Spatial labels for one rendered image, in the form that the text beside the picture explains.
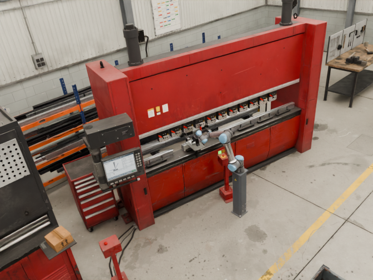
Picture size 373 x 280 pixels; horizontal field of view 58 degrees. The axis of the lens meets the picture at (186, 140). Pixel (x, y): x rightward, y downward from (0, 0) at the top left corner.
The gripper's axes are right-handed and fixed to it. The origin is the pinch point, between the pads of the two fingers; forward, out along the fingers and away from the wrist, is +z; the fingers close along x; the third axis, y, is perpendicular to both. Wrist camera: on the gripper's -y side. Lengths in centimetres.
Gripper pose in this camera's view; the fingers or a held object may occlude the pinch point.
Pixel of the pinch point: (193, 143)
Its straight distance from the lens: 488.2
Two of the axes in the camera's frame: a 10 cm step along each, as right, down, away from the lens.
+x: -9.1, 2.8, -3.1
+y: -3.7, -8.9, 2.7
